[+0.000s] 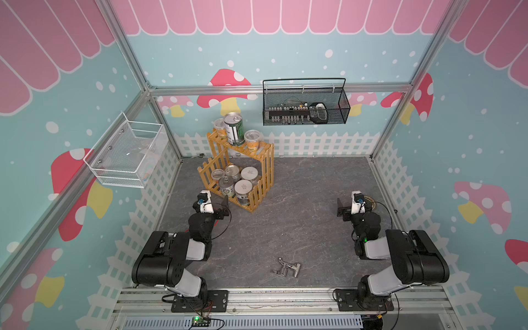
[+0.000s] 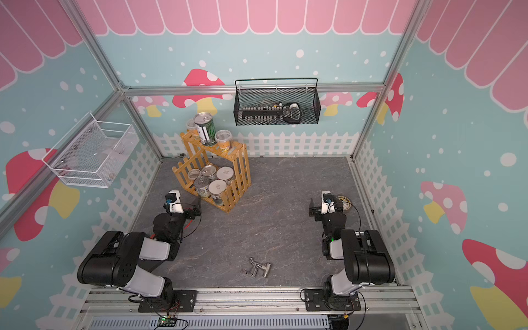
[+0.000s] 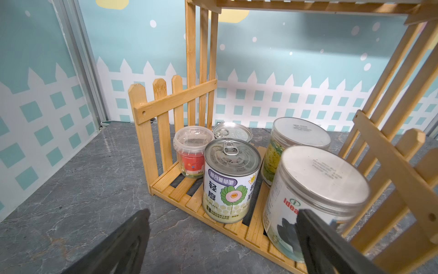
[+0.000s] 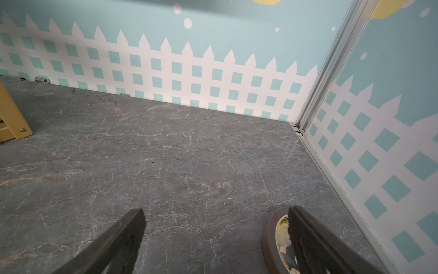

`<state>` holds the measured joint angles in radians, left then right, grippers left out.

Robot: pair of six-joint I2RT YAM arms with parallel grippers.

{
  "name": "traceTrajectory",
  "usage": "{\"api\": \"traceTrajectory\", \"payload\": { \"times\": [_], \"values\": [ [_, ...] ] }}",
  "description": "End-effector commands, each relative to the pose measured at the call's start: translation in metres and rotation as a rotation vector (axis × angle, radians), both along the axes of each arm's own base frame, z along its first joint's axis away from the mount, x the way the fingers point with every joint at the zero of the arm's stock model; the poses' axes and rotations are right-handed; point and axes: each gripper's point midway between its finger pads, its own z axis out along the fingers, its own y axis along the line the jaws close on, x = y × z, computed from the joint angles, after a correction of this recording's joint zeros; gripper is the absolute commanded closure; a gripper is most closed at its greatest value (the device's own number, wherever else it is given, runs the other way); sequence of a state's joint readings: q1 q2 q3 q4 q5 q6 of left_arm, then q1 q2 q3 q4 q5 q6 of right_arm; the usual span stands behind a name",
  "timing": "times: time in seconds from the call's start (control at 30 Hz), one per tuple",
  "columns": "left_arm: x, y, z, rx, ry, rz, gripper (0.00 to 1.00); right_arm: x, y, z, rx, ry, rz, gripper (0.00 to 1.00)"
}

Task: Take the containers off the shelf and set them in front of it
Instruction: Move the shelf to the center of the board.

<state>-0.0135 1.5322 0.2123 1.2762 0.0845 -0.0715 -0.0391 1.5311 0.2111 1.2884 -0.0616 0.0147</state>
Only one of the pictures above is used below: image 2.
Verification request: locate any purple label pull-tab can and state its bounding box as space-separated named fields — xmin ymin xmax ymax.
xmin=193 ymin=175 xmax=210 ymax=198

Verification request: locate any white-lid white can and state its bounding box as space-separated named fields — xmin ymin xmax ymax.
xmin=208 ymin=180 xmax=227 ymax=206

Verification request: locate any small clear-lid cup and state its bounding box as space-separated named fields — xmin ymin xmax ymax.
xmin=187 ymin=169 xmax=202 ymax=182

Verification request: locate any wooden two-tier shelf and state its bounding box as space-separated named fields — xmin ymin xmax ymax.
xmin=172 ymin=132 xmax=252 ymax=213

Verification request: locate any tall green seed can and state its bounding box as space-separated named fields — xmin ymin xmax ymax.
xmin=194 ymin=112 xmax=217 ymax=147

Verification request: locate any small clear-lid jar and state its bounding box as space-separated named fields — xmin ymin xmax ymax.
xmin=186 ymin=119 xmax=199 ymax=138

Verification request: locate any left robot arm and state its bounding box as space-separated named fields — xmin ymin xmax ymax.
xmin=77 ymin=200 xmax=202 ymax=314

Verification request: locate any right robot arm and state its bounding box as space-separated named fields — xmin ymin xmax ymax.
xmin=302 ymin=191 xmax=395 ymax=311

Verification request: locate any silver pull-tab can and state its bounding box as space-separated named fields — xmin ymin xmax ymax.
xmin=201 ymin=164 xmax=217 ymax=182

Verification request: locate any green yellow white-lid can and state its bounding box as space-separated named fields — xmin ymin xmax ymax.
xmin=216 ymin=166 xmax=235 ymax=186

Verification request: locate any metal tool on floor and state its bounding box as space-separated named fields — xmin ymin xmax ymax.
xmin=243 ymin=257 xmax=272 ymax=278

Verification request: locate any black tool set in basket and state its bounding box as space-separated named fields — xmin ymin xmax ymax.
xmin=235 ymin=103 xmax=302 ymax=125

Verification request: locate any green circuit board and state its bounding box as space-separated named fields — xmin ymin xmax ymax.
xmin=156 ymin=317 xmax=177 ymax=328

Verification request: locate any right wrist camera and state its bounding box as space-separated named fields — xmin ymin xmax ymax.
xmin=321 ymin=191 xmax=335 ymax=215

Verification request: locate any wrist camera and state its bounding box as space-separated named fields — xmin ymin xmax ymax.
xmin=321 ymin=191 xmax=335 ymax=215
xmin=164 ymin=190 xmax=184 ymax=215

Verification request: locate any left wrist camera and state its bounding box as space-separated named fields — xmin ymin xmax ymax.
xmin=164 ymin=190 xmax=184 ymax=215

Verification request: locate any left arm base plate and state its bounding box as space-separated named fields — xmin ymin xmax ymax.
xmin=138 ymin=290 xmax=198 ymax=314

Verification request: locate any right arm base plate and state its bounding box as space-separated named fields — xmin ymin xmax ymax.
xmin=300 ymin=289 xmax=362 ymax=314

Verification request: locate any white wire mesh basket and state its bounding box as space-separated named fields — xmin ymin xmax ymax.
xmin=41 ymin=113 xmax=140 ymax=188

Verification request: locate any black wire mesh basket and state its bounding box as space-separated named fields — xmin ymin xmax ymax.
xmin=233 ymin=78 xmax=321 ymax=126

